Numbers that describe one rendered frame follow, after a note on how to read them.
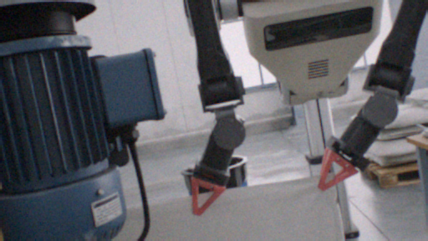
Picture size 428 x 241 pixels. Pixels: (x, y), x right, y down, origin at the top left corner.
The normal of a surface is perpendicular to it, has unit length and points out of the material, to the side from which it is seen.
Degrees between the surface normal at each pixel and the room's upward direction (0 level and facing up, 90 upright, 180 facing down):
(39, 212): 91
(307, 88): 130
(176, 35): 90
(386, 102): 79
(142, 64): 90
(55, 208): 91
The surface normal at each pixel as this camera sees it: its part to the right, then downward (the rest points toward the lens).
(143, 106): 0.38, 0.01
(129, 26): -0.02, 0.09
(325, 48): 0.11, 0.70
